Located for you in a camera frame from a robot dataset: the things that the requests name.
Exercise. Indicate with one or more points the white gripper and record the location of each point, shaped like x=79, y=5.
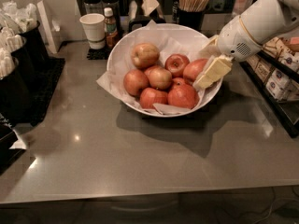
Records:
x=237, y=40

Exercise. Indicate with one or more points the red apple with sticker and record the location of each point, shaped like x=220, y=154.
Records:
x=193, y=69

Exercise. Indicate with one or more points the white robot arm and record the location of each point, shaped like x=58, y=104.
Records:
x=266, y=19

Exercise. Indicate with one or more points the red apple with stem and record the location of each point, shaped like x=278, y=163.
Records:
x=176, y=64

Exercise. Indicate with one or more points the small hidden red apple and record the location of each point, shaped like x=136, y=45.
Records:
x=177, y=81

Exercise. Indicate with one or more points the red apple front right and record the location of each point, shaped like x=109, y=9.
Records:
x=184, y=96

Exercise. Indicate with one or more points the pale apple in centre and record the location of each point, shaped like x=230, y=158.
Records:
x=160, y=78

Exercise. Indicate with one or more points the white bowl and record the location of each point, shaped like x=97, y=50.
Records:
x=169, y=34

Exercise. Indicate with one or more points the yellowish apple at back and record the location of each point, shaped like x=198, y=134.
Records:
x=143, y=55

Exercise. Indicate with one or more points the red apple front left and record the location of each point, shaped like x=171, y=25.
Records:
x=150, y=96

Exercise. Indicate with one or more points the red apple at left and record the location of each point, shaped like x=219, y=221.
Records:
x=135, y=81

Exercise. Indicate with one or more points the black stirrer cup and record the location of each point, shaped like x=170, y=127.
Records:
x=191, y=19

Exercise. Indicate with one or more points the black condiment rack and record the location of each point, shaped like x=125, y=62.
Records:
x=275, y=73

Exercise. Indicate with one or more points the black napkin holder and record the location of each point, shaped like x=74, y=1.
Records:
x=138, y=19

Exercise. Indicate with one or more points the white napkin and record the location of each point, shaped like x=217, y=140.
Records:
x=149, y=6

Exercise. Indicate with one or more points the small sauce bottle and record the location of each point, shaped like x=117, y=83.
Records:
x=112, y=34

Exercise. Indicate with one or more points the small black coaster mat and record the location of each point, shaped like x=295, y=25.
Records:
x=98, y=54

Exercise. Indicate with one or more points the white paper cup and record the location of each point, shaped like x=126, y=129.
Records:
x=94, y=28

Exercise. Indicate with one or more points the black cutlery cup back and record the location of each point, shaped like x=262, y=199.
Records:
x=36, y=48

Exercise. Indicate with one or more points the black cutlery cup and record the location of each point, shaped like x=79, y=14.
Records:
x=25, y=64
x=36, y=48
x=15, y=99

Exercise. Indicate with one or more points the black cutlery cup middle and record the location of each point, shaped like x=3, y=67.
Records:
x=25, y=64

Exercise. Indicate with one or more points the black cutlery cup front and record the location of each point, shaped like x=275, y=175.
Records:
x=15, y=99

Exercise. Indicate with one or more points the black tray at left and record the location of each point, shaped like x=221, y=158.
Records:
x=8, y=154

